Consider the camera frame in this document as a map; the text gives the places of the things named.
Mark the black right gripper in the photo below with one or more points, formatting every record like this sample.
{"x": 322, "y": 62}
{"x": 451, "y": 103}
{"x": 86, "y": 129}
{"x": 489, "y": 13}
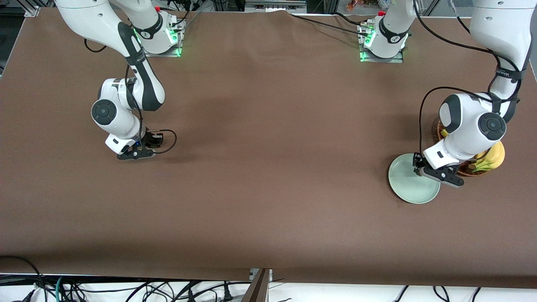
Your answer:
{"x": 153, "y": 139}

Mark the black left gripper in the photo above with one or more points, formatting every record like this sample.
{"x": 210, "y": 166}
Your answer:
{"x": 417, "y": 161}

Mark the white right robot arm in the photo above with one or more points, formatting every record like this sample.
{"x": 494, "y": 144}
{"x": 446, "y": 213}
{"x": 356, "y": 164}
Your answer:
{"x": 121, "y": 113}

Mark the pale green round plate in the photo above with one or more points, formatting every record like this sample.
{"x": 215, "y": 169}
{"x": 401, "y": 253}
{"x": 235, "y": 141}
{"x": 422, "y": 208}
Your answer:
{"x": 409, "y": 188}

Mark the brown wicker basket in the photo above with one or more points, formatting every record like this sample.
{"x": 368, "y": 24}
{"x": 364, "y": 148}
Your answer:
{"x": 465, "y": 172}

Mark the yellow banana bunch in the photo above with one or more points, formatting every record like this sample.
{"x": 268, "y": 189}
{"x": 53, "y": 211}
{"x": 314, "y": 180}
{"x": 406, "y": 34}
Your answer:
{"x": 497, "y": 157}

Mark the brown tablecloth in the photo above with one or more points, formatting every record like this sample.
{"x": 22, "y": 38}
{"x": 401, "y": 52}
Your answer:
{"x": 268, "y": 167}

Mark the colourful toy fruit pile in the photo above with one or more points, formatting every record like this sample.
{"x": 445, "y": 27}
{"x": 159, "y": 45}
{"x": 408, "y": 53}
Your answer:
{"x": 354, "y": 5}

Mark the aluminium corner profile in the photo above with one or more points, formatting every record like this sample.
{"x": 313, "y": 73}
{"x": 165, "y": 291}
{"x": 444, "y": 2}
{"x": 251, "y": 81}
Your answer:
{"x": 32, "y": 11}

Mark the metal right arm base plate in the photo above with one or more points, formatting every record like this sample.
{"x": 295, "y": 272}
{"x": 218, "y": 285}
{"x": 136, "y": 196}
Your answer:
{"x": 168, "y": 52}

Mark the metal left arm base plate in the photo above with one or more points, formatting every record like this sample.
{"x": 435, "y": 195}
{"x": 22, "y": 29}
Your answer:
{"x": 396, "y": 59}

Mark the grey metal frame beam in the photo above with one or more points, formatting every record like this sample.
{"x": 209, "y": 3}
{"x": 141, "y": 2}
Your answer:
{"x": 256, "y": 287}

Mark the aluminium frame rail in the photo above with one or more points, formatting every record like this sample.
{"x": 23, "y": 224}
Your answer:
{"x": 275, "y": 5}

